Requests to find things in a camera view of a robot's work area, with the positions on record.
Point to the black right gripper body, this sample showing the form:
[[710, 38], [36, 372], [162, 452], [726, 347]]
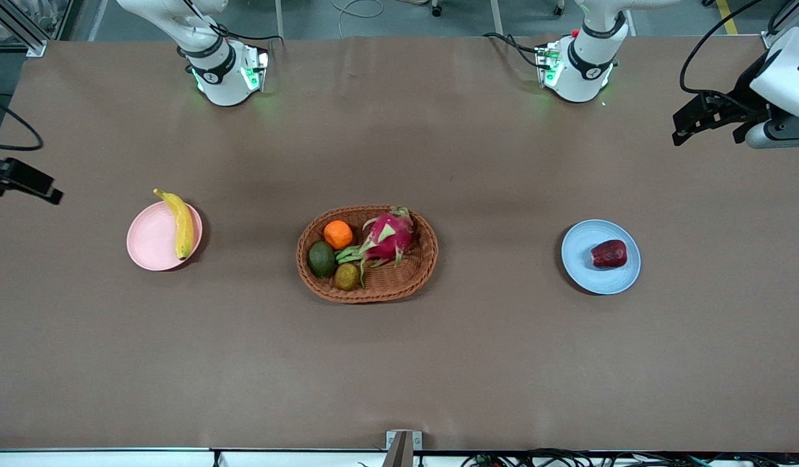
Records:
[[10, 175]]

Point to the yellow banana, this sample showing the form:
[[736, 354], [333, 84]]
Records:
[[183, 227]]

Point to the dark red apple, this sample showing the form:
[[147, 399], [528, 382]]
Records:
[[609, 254]]

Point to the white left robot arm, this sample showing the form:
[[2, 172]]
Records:
[[584, 71]]

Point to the pink round plate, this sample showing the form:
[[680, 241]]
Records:
[[152, 239]]

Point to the light blue round plate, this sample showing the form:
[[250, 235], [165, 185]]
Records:
[[581, 266]]

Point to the green avocado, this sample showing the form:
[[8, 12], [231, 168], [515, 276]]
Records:
[[321, 259]]

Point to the orange mandarin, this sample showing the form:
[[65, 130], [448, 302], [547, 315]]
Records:
[[338, 235]]

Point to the brown-green kiwi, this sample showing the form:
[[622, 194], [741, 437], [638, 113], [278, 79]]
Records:
[[347, 277]]

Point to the pink dragon fruit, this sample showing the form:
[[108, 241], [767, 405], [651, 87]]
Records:
[[390, 237]]

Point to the brown wicker basket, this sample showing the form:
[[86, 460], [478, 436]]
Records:
[[399, 279]]

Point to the brown table cover sheet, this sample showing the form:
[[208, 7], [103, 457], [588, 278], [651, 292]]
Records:
[[399, 363]]

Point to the aluminium frame profile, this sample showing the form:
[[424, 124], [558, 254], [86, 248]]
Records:
[[23, 35]]

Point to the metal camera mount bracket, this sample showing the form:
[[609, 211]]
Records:
[[403, 447]]

